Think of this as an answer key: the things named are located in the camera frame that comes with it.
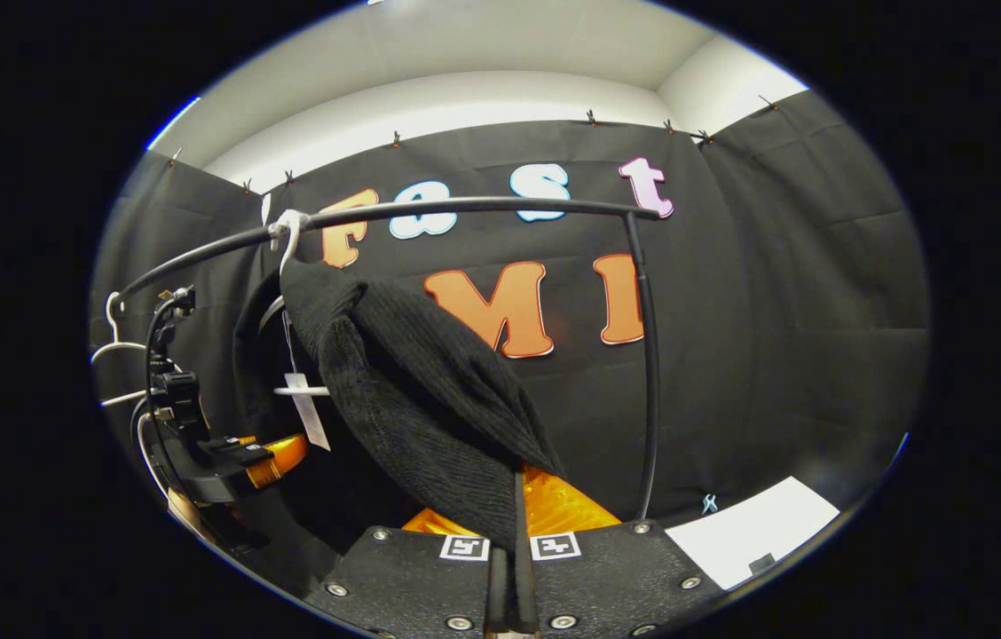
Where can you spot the white empty hanger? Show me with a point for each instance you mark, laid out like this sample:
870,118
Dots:
123,346

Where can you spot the black knitted sweater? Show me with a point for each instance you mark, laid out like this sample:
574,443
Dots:
429,382

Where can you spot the black clothes rack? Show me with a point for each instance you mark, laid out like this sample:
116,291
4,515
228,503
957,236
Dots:
465,207

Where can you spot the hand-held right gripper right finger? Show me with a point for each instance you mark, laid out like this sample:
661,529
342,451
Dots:
616,568

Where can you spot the row of black clips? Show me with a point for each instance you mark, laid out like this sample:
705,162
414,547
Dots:
590,117

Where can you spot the small blue clip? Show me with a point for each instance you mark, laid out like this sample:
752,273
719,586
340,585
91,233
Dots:
710,504

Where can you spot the white clothes hanger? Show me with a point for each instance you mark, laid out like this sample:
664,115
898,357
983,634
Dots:
289,222

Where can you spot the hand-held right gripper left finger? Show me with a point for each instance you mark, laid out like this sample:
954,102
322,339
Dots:
412,577

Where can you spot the white cabinet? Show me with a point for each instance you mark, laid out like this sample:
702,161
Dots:
749,532

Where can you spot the white paper tag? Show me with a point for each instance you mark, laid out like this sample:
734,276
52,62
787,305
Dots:
310,417

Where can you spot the black backdrop cloth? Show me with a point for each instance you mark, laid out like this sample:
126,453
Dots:
776,311

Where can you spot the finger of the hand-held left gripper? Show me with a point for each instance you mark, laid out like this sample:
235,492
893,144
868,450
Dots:
283,457

